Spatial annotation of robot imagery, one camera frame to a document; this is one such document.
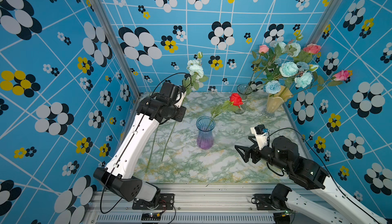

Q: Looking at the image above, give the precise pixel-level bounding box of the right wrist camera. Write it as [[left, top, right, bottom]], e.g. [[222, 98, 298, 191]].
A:
[[250, 125, 270, 150]]

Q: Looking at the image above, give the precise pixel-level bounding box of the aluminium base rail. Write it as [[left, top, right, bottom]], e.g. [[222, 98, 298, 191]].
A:
[[83, 184, 348, 224]]

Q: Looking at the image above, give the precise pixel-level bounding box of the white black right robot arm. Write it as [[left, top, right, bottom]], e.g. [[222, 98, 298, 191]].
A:
[[235, 135, 392, 224]]

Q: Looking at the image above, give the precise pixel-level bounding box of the mixed flower bouquet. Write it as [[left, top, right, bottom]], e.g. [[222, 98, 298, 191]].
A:
[[249, 41, 353, 98]]

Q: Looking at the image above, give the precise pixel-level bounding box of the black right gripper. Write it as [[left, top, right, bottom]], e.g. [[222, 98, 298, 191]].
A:
[[235, 135, 290, 174]]

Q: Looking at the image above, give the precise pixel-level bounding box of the clear glass vase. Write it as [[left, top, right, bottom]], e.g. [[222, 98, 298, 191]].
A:
[[235, 84, 253, 114]]

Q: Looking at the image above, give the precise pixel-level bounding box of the aluminium corner post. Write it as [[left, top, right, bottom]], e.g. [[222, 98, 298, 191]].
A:
[[90, 0, 140, 100], [306, 0, 343, 44]]

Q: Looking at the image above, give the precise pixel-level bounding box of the left aluminium corner post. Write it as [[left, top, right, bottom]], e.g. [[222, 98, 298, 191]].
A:
[[90, 0, 140, 100]]

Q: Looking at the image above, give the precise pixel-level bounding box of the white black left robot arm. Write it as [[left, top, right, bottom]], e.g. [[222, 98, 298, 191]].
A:
[[94, 83, 186, 206]]

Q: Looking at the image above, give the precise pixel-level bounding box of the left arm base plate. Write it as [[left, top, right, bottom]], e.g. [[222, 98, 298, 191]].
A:
[[132, 193, 175, 210]]

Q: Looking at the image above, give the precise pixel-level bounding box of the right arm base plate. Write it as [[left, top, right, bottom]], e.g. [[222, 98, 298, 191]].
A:
[[251, 194, 286, 210]]

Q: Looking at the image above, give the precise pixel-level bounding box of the yellow ceramic vase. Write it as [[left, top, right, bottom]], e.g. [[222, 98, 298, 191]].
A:
[[262, 86, 293, 118]]

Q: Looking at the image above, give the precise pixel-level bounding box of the teal flower branch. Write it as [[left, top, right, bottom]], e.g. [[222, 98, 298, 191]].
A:
[[145, 127, 159, 173], [182, 51, 208, 98], [161, 122, 177, 162]]

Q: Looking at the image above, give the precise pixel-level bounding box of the right circuit board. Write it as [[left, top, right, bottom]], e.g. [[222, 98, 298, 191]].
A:
[[274, 211, 291, 224]]

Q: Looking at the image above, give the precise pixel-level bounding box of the blue purple ribbed glass vase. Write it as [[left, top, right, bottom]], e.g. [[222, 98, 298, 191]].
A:
[[196, 116, 215, 150]]

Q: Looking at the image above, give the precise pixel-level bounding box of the right aluminium corner post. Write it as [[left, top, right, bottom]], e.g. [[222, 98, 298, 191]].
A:
[[306, 0, 343, 44]]

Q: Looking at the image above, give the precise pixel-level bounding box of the left circuit board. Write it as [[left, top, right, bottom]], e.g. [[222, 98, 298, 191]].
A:
[[141, 212, 162, 222]]

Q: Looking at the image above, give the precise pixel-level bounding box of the circuit board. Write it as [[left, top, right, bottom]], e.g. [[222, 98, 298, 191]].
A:
[[274, 211, 291, 224], [141, 212, 162, 222]]

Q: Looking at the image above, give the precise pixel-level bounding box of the red rose stem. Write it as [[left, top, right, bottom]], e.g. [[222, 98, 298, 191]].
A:
[[210, 93, 244, 119]]

